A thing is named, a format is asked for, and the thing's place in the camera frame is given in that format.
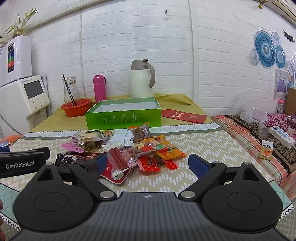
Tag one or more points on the pink snack packet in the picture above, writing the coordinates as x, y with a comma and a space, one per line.
74, 145

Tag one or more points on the brown snack orange-edged packet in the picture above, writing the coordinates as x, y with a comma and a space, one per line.
140, 133

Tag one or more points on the person left hand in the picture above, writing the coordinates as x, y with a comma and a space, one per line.
2, 234

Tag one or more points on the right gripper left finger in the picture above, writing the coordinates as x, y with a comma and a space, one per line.
85, 174

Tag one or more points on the white water purifier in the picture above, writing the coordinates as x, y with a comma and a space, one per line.
16, 59

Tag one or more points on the yellow-green tablecloth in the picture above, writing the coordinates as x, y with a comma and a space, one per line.
59, 121

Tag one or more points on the red sausage packet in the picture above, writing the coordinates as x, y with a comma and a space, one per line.
120, 161

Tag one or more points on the red candy packet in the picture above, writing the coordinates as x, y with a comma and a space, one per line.
155, 164

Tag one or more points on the white foil snack packet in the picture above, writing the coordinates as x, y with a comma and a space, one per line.
120, 138

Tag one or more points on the red envelope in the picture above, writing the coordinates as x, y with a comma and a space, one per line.
183, 116

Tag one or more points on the white thermal carafe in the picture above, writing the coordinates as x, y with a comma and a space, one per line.
142, 79

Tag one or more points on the black snack packet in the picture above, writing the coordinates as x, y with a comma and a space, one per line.
64, 160

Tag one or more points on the plaid bed cover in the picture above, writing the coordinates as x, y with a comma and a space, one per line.
259, 143

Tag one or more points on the small orange sachet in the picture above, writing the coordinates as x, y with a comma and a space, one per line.
266, 150

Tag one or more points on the clear plastic bag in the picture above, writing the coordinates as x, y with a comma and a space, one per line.
249, 112

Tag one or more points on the wall poster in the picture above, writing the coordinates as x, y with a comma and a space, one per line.
281, 84

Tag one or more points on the pink thermos bottle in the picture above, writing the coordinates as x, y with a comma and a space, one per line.
99, 84

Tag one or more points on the blue paper fan decoration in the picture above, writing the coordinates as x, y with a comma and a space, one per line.
268, 50

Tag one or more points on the pink lidded bottle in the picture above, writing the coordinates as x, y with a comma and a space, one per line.
280, 106

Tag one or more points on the white appliance with screen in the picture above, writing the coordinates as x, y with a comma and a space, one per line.
24, 105

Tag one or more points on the orange snack packet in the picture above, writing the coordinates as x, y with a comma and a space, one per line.
164, 148

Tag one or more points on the red plastic basket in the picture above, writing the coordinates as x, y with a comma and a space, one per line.
77, 110

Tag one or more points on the white wall pipe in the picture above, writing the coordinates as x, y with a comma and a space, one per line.
195, 50

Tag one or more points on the green plant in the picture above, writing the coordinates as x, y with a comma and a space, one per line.
19, 26

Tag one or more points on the white power strip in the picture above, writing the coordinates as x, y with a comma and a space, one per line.
282, 136

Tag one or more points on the green cardboard box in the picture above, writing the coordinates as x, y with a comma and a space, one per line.
124, 113

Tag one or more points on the cracker packet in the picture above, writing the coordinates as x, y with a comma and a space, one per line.
83, 137

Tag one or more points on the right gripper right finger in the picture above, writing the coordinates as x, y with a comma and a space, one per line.
209, 176

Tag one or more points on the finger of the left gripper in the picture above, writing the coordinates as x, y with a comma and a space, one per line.
4, 149

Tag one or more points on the clear glass carafe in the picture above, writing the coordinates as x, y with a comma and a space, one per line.
71, 81

